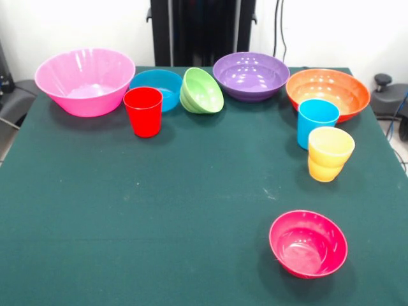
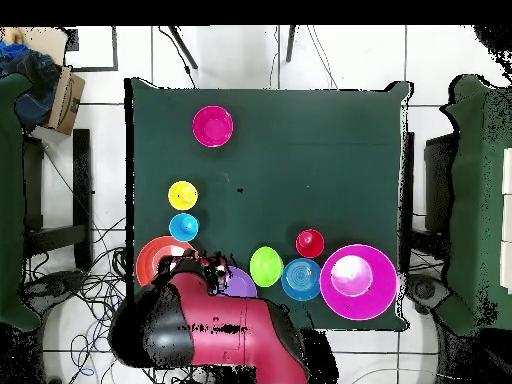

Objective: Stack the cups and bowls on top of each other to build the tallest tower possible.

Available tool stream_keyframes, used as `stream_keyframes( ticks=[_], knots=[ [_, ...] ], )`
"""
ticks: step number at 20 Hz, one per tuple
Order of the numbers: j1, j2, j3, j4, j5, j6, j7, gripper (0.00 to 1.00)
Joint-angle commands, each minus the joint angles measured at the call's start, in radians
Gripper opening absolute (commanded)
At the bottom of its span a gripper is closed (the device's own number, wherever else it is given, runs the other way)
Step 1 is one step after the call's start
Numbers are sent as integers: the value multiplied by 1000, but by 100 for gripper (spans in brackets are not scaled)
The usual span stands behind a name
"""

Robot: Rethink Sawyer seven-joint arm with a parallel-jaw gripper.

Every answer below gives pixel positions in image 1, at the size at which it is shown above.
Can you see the orange plastic bowl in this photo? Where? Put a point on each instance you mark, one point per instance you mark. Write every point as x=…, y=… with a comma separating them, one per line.
x=328, y=86

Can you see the large pink plastic bowl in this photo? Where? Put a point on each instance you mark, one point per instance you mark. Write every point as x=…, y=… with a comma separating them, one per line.
x=86, y=102

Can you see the yellow plastic cup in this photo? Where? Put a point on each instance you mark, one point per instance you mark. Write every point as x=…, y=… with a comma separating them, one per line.
x=328, y=159

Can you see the dark green table cloth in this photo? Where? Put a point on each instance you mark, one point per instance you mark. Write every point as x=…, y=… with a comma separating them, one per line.
x=159, y=207

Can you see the black knobbed stand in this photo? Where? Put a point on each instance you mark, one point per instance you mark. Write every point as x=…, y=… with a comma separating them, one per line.
x=385, y=99

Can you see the blue plastic bowl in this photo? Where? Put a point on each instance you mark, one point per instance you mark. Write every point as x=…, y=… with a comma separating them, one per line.
x=159, y=79

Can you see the red plastic cup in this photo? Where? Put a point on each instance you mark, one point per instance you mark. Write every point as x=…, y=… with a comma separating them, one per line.
x=143, y=121

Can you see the purple plastic bowl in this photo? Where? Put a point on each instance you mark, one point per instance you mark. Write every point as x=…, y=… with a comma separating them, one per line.
x=252, y=73

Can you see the green plastic bowl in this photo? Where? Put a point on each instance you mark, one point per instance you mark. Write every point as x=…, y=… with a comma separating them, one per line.
x=204, y=95

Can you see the black grey chair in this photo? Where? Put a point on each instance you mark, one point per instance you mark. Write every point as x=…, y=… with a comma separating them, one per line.
x=17, y=95

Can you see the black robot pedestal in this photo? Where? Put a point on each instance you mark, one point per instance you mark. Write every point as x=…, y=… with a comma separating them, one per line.
x=204, y=32

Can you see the blue plastic cup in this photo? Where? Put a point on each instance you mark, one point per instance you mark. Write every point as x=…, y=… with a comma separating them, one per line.
x=307, y=127

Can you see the magenta plastic bowl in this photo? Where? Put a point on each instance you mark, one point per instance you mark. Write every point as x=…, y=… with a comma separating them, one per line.
x=306, y=248

